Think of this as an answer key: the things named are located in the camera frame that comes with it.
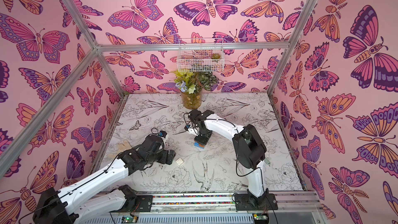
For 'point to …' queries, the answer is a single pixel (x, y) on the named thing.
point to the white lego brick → (179, 161)
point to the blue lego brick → (196, 144)
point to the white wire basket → (200, 55)
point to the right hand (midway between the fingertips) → (204, 138)
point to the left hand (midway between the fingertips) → (170, 150)
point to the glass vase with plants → (191, 84)
